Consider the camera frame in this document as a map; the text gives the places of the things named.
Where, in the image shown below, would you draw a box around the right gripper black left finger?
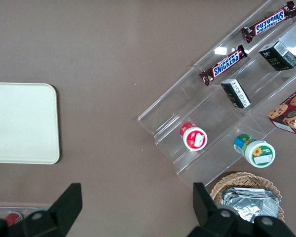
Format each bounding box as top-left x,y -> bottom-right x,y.
22,183 -> 83,237

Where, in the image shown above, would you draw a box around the clear acrylic stepped shelf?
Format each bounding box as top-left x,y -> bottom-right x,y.
137,0 -> 296,191

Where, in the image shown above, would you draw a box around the light wicker basket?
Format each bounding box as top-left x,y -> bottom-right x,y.
210,171 -> 286,223

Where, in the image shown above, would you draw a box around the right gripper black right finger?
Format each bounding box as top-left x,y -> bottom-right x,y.
187,182 -> 252,237

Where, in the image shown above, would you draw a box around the red chocolate chip cookie box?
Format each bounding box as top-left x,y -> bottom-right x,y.
267,85 -> 296,137

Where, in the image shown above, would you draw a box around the Snickers chocolate bar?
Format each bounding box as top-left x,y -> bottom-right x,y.
241,1 -> 296,44
199,44 -> 249,86

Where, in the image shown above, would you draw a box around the clear acrylic bottle rack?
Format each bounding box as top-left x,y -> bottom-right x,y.
0,206 -> 50,223

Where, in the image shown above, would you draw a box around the green lidded jar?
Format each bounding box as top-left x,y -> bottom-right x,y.
233,133 -> 277,169

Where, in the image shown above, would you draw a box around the cream rectangular tray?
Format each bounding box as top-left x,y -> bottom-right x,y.
0,82 -> 60,165

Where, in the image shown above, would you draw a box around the small dark green box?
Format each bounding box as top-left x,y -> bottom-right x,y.
221,78 -> 252,110
258,40 -> 296,72

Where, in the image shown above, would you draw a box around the red cola bottle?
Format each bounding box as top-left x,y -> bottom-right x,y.
4,213 -> 23,227

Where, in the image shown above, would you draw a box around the silver foil packets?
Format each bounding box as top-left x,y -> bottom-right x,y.
221,187 -> 282,224

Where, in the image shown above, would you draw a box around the red lidded jar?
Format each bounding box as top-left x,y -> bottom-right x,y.
179,121 -> 208,151

